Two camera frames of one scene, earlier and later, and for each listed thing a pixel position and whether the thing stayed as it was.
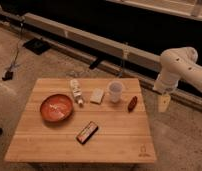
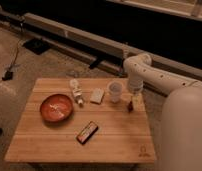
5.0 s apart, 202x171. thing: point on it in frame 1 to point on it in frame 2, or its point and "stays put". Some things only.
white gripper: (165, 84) to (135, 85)
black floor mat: (36, 46) stays put
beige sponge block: (97, 96) stays put
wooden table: (83, 120) stays put
